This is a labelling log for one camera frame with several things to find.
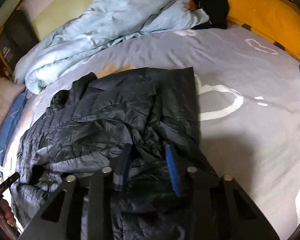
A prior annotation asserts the black cloth by cushion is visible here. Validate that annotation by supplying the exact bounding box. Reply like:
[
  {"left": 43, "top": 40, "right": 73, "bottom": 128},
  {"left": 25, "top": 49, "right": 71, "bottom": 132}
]
[{"left": 190, "top": 0, "right": 230, "bottom": 30}]

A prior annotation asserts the beige pillow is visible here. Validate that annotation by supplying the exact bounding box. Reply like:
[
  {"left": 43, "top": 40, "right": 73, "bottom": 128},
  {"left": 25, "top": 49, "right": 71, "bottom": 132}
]
[{"left": 0, "top": 77, "right": 25, "bottom": 128}]

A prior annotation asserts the black puffer jacket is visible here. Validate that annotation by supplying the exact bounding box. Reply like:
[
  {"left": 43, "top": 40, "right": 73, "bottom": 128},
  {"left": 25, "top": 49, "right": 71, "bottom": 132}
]
[{"left": 11, "top": 68, "right": 215, "bottom": 239}]

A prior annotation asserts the orange yellow cushion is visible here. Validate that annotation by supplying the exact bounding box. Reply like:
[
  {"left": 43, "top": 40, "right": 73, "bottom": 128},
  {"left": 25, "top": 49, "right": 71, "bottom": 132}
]
[{"left": 227, "top": 0, "right": 300, "bottom": 61}]

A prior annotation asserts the light blue duvet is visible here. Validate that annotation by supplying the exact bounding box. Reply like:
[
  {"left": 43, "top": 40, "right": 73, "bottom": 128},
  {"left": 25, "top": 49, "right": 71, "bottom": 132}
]
[{"left": 13, "top": 0, "right": 209, "bottom": 94}]

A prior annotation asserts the blue pillow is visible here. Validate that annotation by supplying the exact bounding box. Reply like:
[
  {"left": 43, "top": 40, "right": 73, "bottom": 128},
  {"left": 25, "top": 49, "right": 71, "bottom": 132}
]
[{"left": 0, "top": 90, "right": 28, "bottom": 176}]

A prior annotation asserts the grey patterned bed sheet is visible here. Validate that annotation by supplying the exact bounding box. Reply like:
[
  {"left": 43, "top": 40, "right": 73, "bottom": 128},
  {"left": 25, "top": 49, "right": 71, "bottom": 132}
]
[{"left": 11, "top": 24, "right": 300, "bottom": 239}]

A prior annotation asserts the left hand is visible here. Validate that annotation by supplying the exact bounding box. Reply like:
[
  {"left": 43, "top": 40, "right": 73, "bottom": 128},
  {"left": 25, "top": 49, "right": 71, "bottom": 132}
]
[{"left": 0, "top": 199, "right": 16, "bottom": 227}]

